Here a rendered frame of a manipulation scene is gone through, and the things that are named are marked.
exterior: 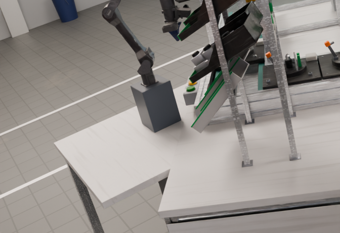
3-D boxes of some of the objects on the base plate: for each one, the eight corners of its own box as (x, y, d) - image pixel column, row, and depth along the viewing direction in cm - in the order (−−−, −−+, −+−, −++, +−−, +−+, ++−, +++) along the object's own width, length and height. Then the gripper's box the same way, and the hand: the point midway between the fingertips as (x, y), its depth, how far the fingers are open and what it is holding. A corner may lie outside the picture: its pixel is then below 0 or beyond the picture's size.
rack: (242, 167, 192) (187, -56, 161) (245, 120, 225) (200, -73, 193) (301, 159, 187) (256, -74, 156) (295, 112, 219) (258, -88, 188)
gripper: (165, 1, 230) (174, 35, 237) (157, 13, 214) (167, 49, 220) (178, -2, 229) (187, 32, 235) (171, 10, 212) (181, 46, 218)
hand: (175, 33), depth 226 cm, fingers closed
